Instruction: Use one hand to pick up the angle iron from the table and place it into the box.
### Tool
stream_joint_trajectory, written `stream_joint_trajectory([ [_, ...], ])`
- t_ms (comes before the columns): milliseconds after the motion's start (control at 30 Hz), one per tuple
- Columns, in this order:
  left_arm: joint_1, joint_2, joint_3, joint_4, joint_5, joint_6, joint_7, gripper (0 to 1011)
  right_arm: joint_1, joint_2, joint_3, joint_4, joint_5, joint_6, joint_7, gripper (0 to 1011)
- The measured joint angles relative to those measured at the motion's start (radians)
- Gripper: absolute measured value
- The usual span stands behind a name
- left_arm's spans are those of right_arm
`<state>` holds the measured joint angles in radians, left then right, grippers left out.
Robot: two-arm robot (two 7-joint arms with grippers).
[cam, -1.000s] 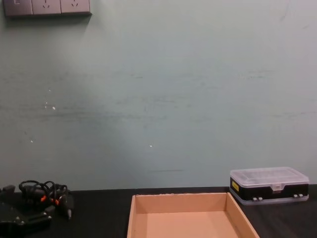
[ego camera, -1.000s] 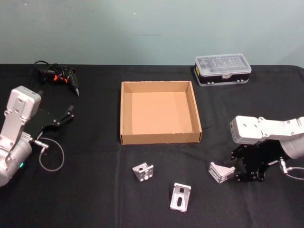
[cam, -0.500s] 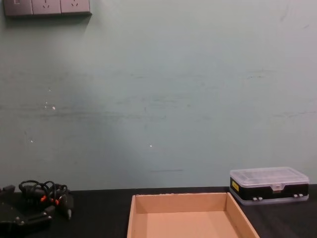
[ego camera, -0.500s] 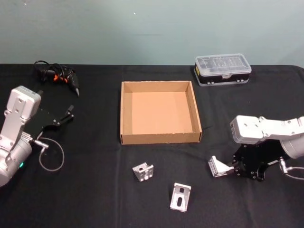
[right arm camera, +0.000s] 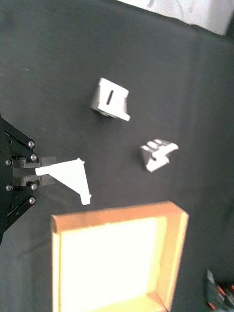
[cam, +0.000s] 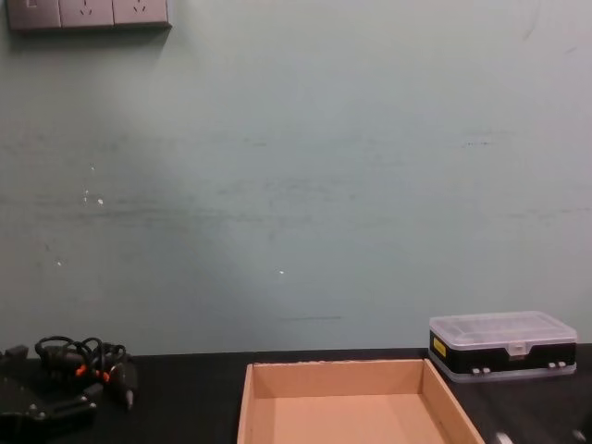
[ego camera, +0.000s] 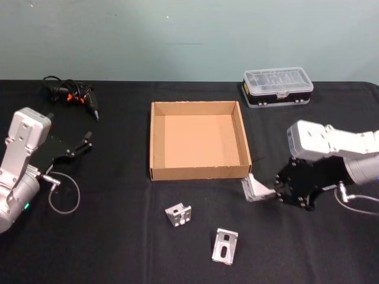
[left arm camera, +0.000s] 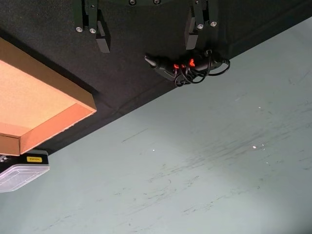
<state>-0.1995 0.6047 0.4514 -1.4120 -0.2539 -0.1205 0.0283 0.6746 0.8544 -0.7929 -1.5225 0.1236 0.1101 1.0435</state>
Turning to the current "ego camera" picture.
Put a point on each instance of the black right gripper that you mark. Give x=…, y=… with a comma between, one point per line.
x=322, y=176

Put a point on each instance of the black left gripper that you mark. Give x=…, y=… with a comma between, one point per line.
x=51, y=151

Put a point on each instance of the silver metal angle bracket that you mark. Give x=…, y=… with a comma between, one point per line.
x=177, y=216
x=256, y=187
x=223, y=247

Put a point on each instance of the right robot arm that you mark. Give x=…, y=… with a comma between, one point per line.
x=319, y=139

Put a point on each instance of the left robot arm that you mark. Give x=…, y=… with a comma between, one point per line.
x=20, y=154

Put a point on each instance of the clear plastic case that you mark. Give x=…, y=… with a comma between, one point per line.
x=276, y=85

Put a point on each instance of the shallow brown cardboard tray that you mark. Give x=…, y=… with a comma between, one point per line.
x=198, y=139

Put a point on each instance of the black table cloth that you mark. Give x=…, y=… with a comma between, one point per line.
x=118, y=251

